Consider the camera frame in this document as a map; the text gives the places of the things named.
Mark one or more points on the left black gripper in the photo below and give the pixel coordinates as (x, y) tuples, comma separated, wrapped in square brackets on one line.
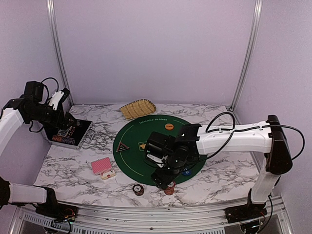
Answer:
[(56, 123)]

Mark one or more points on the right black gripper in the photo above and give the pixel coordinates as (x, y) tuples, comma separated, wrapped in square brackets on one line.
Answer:
[(165, 178)]

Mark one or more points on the orange big blind button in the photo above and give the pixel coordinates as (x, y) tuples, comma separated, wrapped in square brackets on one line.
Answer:
[(169, 126)]

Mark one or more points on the red poker chip stack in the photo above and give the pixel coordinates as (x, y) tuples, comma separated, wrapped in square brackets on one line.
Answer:
[(170, 188)]

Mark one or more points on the triangular all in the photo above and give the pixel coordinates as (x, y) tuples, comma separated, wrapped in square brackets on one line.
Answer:
[(122, 147)]

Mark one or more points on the black poker chip stack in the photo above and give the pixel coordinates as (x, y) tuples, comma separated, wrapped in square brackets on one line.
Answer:
[(138, 189)]

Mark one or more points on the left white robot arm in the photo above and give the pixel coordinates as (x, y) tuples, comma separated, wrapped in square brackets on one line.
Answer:
[(15, 113)]

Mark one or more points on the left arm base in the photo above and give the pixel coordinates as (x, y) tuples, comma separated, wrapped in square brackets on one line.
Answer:
[(52, 208)]

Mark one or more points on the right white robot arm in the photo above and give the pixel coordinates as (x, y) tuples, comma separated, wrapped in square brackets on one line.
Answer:
[(266, 137)]

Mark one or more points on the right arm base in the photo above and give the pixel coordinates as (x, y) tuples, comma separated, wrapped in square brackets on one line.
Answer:
[(246, 211)]

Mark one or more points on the blue boxed card deck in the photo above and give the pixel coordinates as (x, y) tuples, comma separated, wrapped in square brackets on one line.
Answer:
[(65, 133)]

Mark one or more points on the aluminium poker case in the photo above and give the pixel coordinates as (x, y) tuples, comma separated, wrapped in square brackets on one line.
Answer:
[(63, 129)]

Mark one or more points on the orange purple chip row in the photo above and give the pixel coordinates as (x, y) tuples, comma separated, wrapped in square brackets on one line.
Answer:
[(62, 139)]

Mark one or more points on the blue small blind button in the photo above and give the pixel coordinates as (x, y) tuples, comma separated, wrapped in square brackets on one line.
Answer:
[(187, 172)]

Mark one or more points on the green round poker mat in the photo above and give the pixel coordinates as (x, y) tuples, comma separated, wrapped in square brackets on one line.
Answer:
[(135, 164)]

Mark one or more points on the woven bamboo tray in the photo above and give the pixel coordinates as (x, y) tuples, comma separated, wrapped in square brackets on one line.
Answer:
[(138, 108)]

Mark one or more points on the red backed card deck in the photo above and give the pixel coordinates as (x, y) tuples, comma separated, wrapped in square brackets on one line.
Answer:
[(101, 166)]

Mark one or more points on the ace card box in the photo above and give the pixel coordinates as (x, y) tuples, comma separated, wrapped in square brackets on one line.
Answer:
[(108, 174)]

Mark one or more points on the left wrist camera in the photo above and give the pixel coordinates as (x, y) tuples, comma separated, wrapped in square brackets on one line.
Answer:
[(58, 97)]

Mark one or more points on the front aluminium rail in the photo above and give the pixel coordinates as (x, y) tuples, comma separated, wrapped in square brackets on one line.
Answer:
[(198, 219)]

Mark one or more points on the left aluminium frame post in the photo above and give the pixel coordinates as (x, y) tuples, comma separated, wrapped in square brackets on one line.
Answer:
[(56, 42)]

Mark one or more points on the aluminium frame post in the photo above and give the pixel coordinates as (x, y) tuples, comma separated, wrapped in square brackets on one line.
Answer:
[(56, 42), (249, 52)]

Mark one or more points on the right aluminium frame post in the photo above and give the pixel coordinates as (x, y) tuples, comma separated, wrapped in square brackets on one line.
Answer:
[(249, 52)]

